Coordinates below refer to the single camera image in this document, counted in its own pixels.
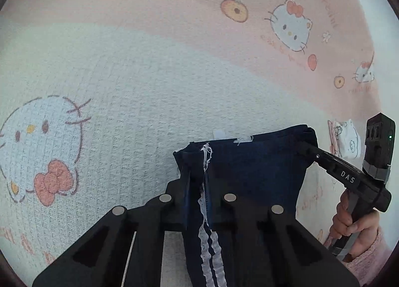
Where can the person's right hand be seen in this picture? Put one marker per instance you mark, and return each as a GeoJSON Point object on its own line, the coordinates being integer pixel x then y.
{"type": "Point", "coordinates": [341, 217]}

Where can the folded white printed garment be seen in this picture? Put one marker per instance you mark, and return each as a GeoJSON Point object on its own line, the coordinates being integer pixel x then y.
{"type": "Point", "coordinates": [347, 140]}

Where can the navy blue garment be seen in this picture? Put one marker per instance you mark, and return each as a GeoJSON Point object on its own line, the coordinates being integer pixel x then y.
{"type": "Point", "coordinates": [258, 162]}

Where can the person's right forearm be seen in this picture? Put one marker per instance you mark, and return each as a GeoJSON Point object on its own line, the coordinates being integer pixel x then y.
{"type": "Point", "coordinates": [371, 265]}

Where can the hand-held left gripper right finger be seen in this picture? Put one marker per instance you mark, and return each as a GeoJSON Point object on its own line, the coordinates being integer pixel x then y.
{"type": "Point", "coordinates": [215, 209]}

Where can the pink cartoon printed blanket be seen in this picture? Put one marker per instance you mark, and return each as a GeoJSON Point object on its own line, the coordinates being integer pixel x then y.
{"type": "Point", "coordinates": [124, 72]}

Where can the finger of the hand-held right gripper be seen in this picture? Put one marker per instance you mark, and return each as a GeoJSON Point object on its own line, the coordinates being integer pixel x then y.
{"type": "Point", "coordinates": [318, 154]}

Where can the folded pink garment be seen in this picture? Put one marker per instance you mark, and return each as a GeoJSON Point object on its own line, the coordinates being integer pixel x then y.
{"type": "Point", "coordinates": [331, 134]}

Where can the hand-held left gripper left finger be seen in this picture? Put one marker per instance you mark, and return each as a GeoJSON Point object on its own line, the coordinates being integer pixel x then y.
{"type": "Point", "coordinates": [174, 201]}

